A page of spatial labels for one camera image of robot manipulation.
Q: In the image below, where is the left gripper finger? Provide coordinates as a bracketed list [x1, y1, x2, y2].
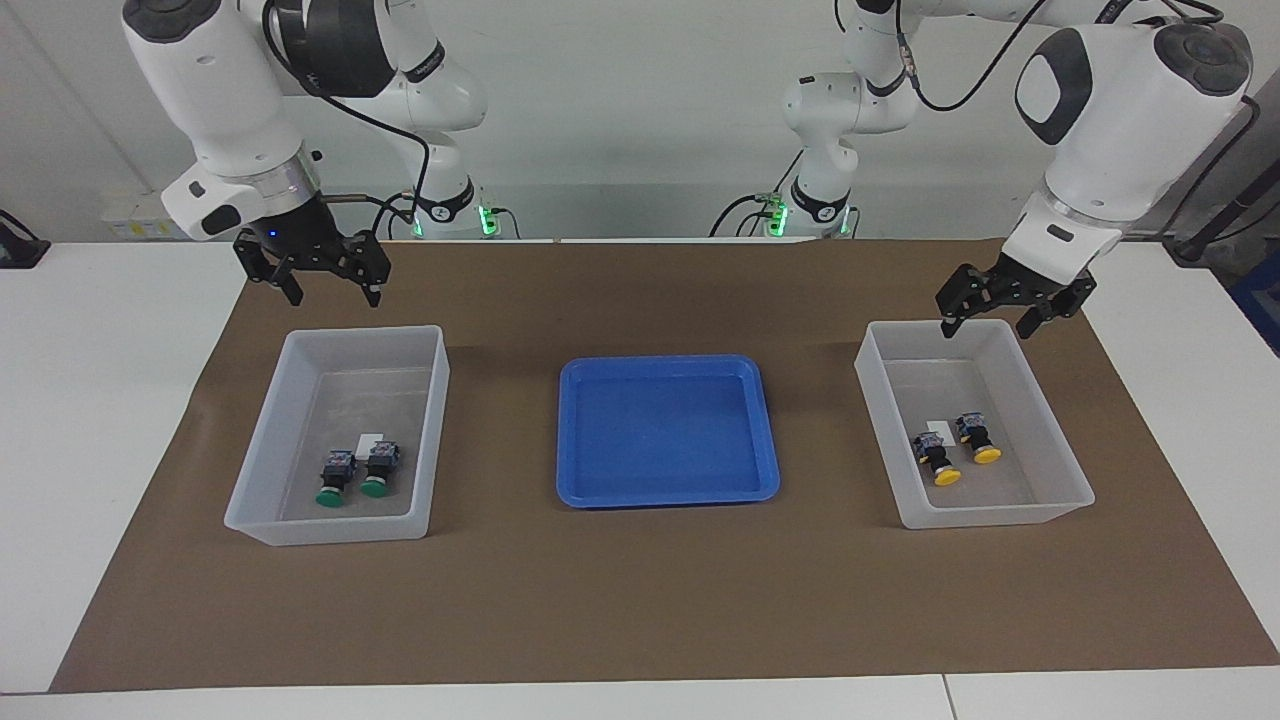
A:
[1018, 285, 1098, 336]
[937, 265, 991, 339]

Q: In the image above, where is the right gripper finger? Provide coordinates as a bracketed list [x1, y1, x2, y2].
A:
[345, 232, 391, 307]
[235, 245, 304, 307]

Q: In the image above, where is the yellow push button switch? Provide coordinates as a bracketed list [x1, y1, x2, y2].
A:
[955, 410, 1003, 466]
[912, 430, 963, 488]

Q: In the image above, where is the green push button switch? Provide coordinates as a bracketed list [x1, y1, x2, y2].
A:
[360, 440, 403, 498]
[315, 450, 359, 508]

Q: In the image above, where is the white power socket box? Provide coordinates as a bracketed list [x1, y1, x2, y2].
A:
[100, 190, 197, 241]

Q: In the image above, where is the translucent white plastic box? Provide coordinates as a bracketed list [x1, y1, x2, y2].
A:
[854, 319, 1096, 530]
[223, 324, 451, 547]

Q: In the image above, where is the black stand pole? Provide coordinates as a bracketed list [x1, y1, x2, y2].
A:
[1175, 160, 1280, 266]

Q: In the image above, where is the blue crate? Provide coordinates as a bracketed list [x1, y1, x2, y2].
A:
[1228, 255, 1280, 357]

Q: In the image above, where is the black desktop device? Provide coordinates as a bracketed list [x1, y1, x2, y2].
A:
[0, 208, 51, 269]

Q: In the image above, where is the blue plastic tray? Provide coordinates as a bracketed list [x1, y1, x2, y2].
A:
[556, 353, 781, 509]

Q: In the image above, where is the brown table mat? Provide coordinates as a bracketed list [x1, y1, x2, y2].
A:
[50, 238, 1280, 694]

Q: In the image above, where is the black base cable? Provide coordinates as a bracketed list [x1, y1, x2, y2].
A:
[708, 148, 806, 239]
[368, 190, 421, 241]

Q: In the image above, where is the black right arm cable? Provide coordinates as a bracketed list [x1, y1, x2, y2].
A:
[262, 0, 433, 241]

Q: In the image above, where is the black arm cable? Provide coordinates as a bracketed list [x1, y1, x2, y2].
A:
[838, 0, 1263, 246]
[262, 0, 433, 241]

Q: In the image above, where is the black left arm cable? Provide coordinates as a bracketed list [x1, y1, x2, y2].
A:
[838, 0, 1263, 246]

